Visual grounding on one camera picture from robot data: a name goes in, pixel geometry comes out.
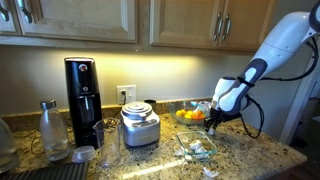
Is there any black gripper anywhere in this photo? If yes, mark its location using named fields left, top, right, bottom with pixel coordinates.
left=203, top=109, right=225, bottom=134

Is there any large white garlic clove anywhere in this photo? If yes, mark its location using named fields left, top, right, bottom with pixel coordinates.
left=189, top=139, right=203, bottom=151

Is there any round glass bowl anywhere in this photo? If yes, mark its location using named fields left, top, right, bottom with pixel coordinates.
left=168, top=100, right=213, bottom=126

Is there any white garlic peel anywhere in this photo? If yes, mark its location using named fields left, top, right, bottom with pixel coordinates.
left=202, top=167, right=220, bottom=179

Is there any orange fruit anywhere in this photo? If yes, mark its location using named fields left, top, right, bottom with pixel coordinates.
left=191, top=110, right=206, bottom=121

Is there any blue white snack bag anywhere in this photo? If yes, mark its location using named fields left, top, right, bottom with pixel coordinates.
left=199, top=100, right=214, bottom=112

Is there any square glass dish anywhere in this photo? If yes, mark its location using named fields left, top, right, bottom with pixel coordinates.
left=175, top=130, right=218, bottom=158

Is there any small black cup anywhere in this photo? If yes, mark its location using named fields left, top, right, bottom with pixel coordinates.
left=143, top=99, right=157, bottom=114

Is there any silver food processor base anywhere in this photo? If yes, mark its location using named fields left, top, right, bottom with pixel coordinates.
left=120, top=101, right=161, bottom=148

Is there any clear plastic measuring cup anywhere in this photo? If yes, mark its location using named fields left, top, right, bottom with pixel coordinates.
left=92, top=118, right=123, bottom=168

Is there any black soda maker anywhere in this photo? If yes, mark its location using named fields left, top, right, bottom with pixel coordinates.
left=63, top=56, right=104, bottom=150

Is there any clear bottle with silver cap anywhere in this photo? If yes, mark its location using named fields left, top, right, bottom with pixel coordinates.
left=38, top=99, right=71, bottom=162

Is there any black ribbed drying mat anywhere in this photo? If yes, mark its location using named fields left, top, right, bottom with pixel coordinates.
left=0, top=161, right=90, bottom=180

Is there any wide wooden cabinet door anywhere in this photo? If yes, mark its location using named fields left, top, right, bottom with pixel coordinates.
left=13, top=0, right=138, bottom=44

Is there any clear glass jug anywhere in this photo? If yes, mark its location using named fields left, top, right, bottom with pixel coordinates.
left=0, top=116, right=20, bottom=175

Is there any narrow wooden cabinet door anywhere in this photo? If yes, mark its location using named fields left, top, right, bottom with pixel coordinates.
left=0, top=0, right=23, bottom=36

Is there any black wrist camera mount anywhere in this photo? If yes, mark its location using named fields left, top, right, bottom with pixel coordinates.
left=221, top=112, right=243, bottom=123

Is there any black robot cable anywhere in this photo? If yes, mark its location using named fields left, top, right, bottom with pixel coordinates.
left=239, top=35, right=320, bottom=140

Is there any white wall outlet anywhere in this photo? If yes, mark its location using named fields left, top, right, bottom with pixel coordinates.
left=116, top=84, right=137, bottom=106

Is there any white door frame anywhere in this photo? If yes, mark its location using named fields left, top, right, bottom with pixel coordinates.
left=279, top=53, right=320, bottom=146

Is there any black plug and cord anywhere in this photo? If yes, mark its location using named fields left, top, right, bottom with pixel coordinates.
left=105, top=89, right=128, bottom=129

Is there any metal cabinet handle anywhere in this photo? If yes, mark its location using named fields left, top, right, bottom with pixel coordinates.
left=221, top=12, right=232, bottom=42
left=0, top=2, right=10, bottom=23
left=212, top=11, right=224, bottom=42
left=16, top=0, right=34, bottom=25

